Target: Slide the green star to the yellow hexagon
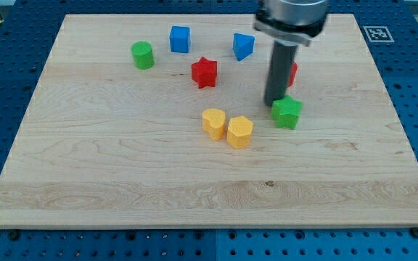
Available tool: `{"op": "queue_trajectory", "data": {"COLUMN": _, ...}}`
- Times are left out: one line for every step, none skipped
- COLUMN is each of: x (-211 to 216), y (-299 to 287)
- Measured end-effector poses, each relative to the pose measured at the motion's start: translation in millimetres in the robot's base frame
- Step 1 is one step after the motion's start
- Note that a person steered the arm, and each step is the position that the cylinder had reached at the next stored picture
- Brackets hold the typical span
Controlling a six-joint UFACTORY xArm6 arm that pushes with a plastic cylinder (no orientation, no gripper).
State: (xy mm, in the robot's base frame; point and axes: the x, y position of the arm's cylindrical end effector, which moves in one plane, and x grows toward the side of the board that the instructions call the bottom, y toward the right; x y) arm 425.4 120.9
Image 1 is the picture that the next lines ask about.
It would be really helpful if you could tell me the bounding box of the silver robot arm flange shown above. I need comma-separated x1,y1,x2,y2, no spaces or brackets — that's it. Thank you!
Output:
253,0,329,46

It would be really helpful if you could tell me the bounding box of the blue triangle block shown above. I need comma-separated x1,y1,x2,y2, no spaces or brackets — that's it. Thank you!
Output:
232,33,255,62

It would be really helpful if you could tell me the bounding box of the red block behind rod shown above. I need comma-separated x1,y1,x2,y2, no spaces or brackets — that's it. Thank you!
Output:
287,62,298,87

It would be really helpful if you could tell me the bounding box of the yellow hexagon block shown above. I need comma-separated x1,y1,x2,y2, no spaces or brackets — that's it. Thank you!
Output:
226,116,253,149

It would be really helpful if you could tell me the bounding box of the green star block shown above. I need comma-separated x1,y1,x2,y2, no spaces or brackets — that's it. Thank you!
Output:
271,95,303,130

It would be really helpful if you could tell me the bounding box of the light wooden board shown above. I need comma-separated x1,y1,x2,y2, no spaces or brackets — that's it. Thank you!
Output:
0,14,418,230

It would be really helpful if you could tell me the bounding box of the white fiducial marker tag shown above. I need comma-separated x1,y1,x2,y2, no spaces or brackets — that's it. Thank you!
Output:
364,25,394,43

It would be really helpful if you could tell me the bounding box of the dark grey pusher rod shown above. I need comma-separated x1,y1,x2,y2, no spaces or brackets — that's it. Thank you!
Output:
263,41,298,107

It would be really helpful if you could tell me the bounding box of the blue cube block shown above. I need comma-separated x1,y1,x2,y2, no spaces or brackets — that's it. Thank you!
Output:
169,25,191,53

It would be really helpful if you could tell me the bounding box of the yellow heart block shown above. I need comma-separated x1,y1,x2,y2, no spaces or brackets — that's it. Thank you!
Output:
202,108,226,141

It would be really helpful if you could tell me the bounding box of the red star block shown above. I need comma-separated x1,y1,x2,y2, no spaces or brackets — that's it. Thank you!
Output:
191,57,218,88

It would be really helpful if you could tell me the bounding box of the green cylinder block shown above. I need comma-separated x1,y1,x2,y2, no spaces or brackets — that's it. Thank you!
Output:
131,41,155,70

